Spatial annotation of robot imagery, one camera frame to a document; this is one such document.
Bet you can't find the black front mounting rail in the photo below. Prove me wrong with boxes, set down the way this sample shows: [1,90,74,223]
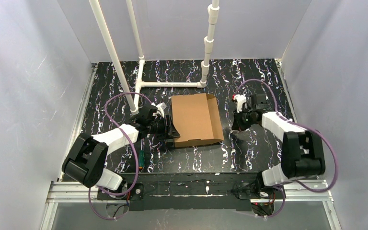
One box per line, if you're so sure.
[96,171,286,212]

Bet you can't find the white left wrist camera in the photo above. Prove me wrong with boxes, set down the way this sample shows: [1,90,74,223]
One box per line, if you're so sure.
[151,102,167,118]

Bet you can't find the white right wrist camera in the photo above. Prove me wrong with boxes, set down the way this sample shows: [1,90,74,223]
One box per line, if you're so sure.
[232,94,248,113]

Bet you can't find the brown cardboard box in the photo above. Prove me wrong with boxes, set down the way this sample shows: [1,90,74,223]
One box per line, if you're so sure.
[171,93,224,148]

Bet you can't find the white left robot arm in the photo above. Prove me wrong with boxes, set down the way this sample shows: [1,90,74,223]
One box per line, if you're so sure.
[61,103,180,191]

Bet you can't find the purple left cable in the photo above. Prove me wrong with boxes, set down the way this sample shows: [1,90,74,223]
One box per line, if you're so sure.
[88,92,158,221]

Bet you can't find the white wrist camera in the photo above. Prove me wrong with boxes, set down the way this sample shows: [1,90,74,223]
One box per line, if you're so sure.
[151,102,167,118]
[232,94,248,113]

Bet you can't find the green handled screwdriver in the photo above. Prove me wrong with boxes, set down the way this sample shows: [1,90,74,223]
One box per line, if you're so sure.
[138,150,145,170]

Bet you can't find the white PVC pipe frame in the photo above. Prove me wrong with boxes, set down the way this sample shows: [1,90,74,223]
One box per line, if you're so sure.
[89,0,221,115]

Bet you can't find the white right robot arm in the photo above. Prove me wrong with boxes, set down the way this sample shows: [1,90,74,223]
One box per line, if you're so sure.
[231,94,326,187]

